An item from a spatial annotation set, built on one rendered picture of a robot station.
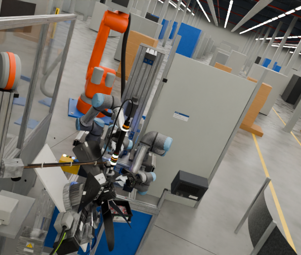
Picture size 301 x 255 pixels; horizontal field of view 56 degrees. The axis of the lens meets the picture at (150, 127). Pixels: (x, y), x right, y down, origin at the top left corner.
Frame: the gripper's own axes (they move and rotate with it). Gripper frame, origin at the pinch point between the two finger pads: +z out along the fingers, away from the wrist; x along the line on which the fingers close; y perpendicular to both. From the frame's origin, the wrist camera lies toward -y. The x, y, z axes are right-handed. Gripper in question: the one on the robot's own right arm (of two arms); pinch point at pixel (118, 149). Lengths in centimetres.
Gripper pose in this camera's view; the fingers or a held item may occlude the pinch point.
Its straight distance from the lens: 182.8
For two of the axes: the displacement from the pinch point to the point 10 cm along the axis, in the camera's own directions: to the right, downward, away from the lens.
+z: 1.9, 4.2, -8.9
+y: -3.4, 8.8, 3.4
